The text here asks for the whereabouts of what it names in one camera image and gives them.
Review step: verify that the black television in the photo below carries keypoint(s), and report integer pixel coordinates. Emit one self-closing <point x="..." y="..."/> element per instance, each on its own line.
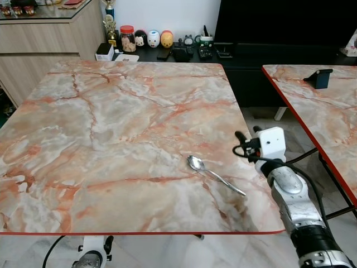
<point x="279" y="19"/>

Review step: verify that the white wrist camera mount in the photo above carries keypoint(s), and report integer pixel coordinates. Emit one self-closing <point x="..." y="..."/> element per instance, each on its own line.
<point x="93" y="243"/>
<point x="272" y="142"/>

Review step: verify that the yellow and orange figurine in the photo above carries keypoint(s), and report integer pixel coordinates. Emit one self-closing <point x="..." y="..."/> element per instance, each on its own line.
<point x="167" y="39"/>

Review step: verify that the red lidded snack jar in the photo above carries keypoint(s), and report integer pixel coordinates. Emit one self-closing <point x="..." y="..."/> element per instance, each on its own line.
<point x="128" y="40"/>

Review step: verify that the black metal table frame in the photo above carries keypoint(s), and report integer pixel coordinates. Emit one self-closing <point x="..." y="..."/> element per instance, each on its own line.
<point x="329" y="184"/>

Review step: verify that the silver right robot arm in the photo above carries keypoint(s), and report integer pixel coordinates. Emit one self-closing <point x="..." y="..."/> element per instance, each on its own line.
<point x="293" y="195"/>

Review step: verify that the flat white device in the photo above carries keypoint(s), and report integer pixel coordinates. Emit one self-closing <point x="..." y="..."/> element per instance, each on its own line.
<point x="127" y="57"/>

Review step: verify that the small grey figurine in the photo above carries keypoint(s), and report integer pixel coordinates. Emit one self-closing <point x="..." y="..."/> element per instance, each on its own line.
<point x="188" y="39"/>

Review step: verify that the black and white figurine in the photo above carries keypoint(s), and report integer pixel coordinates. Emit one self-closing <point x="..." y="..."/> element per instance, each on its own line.
<point x="140" y="39"/>

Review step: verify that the silver metal spoon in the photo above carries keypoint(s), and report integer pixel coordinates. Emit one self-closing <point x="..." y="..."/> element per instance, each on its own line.
<point x="196" y="163"/>

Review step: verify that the light wooden cabinet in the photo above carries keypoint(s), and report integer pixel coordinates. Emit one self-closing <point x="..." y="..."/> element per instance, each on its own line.
<point x="44" y="39"/>

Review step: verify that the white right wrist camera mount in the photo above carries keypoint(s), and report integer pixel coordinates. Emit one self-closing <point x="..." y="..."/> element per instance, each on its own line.
<point x="272" y="142"/>

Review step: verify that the white and blue figurine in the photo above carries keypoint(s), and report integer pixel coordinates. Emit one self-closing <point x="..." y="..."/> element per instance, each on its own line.
<point x="153" y="39"/>

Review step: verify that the black phone stand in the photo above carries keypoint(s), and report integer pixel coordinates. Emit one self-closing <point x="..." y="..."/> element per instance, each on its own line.
<point x="320" y="79"/>

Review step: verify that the black box on console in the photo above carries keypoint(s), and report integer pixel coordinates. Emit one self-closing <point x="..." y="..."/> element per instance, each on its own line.
<point x="181" y="53"/>

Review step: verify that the gold trophy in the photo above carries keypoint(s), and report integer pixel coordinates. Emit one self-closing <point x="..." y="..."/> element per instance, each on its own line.
<point x="110" y="27"/>

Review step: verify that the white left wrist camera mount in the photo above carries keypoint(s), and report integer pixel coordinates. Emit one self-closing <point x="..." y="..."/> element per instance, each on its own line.
<point x="93" y="243"/>

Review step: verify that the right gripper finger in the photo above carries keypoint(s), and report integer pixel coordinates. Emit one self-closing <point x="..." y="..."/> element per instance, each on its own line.
<point x="240" y="137"/>
<point x="257" y="130"/>

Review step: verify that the small white box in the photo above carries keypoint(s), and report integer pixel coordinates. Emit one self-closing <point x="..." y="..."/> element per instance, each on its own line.
<point x="104" y="52"/>

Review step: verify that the green and white gadget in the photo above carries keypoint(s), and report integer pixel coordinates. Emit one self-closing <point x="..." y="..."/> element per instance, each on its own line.
<point x="206" y="39"/>

